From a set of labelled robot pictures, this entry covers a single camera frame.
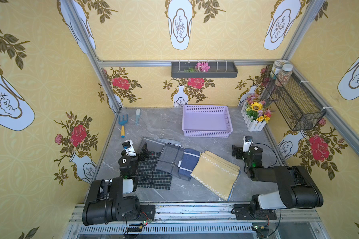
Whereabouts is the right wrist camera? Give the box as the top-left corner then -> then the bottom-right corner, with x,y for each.
242,136 -> 253,152

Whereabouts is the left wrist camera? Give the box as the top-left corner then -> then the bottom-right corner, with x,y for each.
121,140 -> 137,157

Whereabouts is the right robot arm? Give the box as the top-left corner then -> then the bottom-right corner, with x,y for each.
231,145 -> 324,221

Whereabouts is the jar with patterned lid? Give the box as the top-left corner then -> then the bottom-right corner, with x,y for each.
270,59 -> 289,79

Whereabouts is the black wire mesh shelf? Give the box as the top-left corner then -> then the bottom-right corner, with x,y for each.
262,65 -> 326,131

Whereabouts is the purple plastic basket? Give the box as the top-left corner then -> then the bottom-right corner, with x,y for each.
182,105 -> 233,138

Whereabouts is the light blue small brush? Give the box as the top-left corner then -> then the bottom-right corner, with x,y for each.
135,109 -> 141,125

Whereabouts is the pink artificial flower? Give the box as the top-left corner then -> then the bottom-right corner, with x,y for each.
195,62 -> 210,72

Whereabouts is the dark grey wall shelf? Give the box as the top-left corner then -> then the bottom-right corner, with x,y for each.
171,61 -> 238,78

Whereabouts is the flower pot white fence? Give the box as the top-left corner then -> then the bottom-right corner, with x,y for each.
241,94 -> 272,131

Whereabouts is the black grid folded pillowcase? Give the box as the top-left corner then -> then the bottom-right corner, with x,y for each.
137,152 -> 172,190

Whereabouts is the right circuit board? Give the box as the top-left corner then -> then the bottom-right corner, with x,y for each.
252,226 -> 269,234

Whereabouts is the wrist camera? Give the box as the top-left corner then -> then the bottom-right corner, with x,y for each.
121,140 -> 137,157
242,136 -> 253,152

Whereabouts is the blue garden fork toy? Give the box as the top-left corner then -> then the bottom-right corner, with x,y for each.
118,114 -> 128,138

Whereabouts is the left circuit board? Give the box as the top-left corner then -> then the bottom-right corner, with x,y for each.
126,220 -> 152,234

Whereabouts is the yellow pillowcase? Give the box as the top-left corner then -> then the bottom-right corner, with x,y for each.
190,151 -> 240,201

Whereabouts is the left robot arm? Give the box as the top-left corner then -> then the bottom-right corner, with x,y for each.
82,140 -> 156,227

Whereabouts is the navy striped pillowcase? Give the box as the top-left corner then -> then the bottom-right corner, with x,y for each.
179,148 -> 201,179

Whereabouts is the jar with white lid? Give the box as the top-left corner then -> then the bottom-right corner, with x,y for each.
275,64 -> 293,87

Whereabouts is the grey checked pillowcase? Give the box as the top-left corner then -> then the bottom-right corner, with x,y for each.
156,143 -> 185,178

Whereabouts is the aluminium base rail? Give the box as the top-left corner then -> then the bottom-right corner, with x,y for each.
62,202 -> 329,239

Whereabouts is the circuit board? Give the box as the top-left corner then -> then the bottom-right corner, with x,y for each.
126,220 -> 152,234
252,226 -> 269,234

